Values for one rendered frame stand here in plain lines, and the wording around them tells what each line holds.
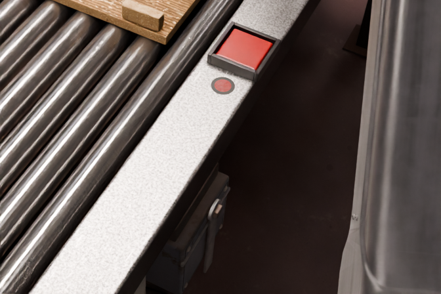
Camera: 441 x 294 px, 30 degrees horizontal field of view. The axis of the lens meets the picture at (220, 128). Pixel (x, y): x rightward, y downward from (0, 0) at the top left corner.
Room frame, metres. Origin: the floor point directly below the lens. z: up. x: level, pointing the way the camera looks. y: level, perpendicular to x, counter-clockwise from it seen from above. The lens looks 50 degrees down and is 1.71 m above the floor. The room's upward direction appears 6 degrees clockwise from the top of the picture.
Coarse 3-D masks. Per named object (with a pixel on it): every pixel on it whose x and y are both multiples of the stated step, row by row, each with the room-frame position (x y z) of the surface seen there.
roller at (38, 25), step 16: (48, 0) 0.87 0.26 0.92; (32, 16) 0.83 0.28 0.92; (48, 16) 0.84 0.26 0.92; (64, 16) 0.85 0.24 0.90; (16, 32) 0.80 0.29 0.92; (32, 32) 0.80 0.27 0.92; (48, 32) 0.82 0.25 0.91; (0, 48) 0.76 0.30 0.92; (16, 48) 0.77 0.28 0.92; (32, 48) 0.78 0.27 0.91; (0, 64) 0.73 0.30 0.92; (16, 64) 0.75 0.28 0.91; (0, 80) 0.72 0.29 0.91
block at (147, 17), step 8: (128, 0) 0.84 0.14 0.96; (128, 8) 0.82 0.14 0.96; (136, 8) 0.82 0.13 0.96; (144, 8) 0.83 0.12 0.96; (128, 16) 0.82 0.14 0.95; (136, 16) 0.82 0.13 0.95; (144, 16) 0.82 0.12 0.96; (152, 16) 0.81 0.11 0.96; (160, 16) 0.81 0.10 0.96; (144, 24) 0.81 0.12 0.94; (152, 24) 0.81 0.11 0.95; (160, 24) 0.81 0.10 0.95
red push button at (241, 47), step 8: (232, 32) 0.83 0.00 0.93; (240, 32) 0.83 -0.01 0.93; (232, 40) 0.82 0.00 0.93; (240, 40) 0.82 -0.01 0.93; (248, 40) 0.82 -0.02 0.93; (256, 40) 0.82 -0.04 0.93; (264, 40) 0.82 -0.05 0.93; (224, 48) 0.80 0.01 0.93; (232, 48) 0.80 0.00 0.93; (240, 48) 0.80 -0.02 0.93; (248, 48) 0.80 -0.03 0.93; (256, 48) 0.81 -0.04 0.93; (264, 48) 0.81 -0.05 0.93; (224, 56) 0.78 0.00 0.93; (232, 56) 0.79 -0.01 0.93; (240, 56) 0.79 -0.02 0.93; (248, 56) 0.79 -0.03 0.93; (256, 56) 0.79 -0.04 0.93; (264, 56) 0.79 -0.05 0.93; (248, 64) 0.77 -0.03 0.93; (256, 64) 0.78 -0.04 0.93
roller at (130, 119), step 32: (224, 0) 0.91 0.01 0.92; (192, 32) 0.83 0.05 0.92; (160, 64) 0.77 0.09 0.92; (192, 64) 0.79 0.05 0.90; (160, 96) 0.71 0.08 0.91; (128, 128) 0.65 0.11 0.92; (96, 160) 0.59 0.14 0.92; (64, 192) 0.54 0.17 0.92; (96, 192) 0.56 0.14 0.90; (32, 224) 0.50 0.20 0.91; (64, 224) 0.50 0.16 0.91; (32, 256) 0.46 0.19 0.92; (0, 288) 0.41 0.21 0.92
